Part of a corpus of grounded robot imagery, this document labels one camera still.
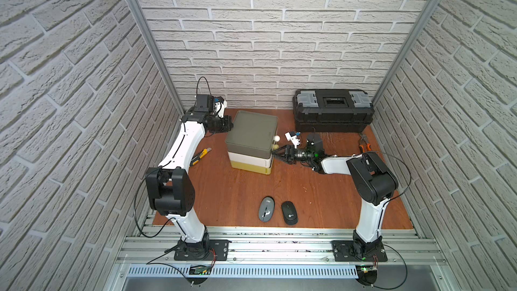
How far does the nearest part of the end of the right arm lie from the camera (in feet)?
2.71

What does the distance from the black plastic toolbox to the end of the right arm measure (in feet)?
0.74

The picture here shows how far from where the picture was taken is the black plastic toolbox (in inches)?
39.3
